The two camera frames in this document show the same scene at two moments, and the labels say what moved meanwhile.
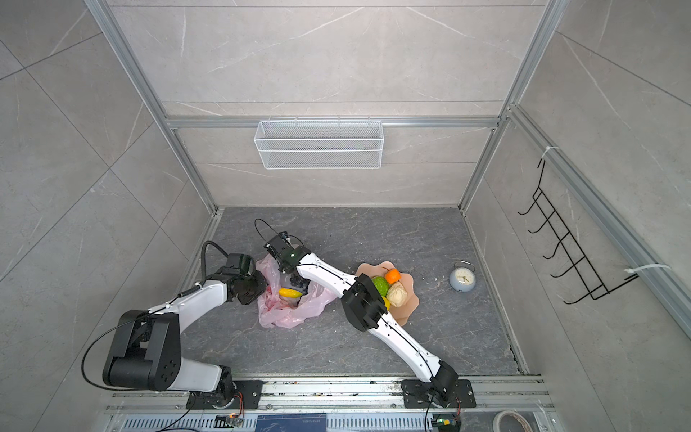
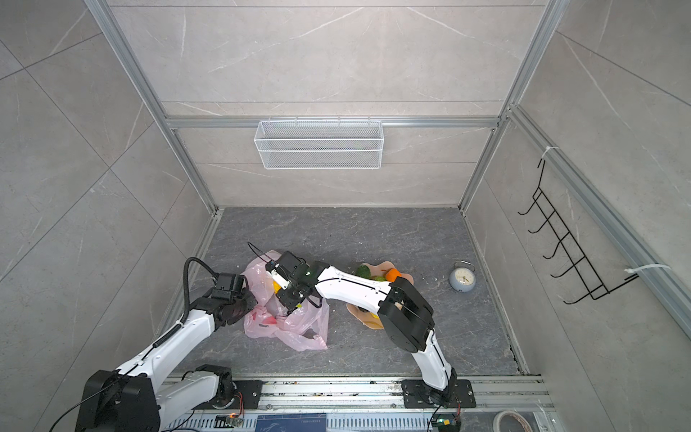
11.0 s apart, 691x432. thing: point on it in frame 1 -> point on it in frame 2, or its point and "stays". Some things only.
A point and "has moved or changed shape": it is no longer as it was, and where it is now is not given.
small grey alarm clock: x=462 y=278 stays
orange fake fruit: x=392 y=275 stays
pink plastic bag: x=315 y=300 has moved or changed shape
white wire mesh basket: x=320 y=144 stays
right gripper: x=279 y=265 -> x=289 y=304
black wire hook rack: x=561 y=234 stays
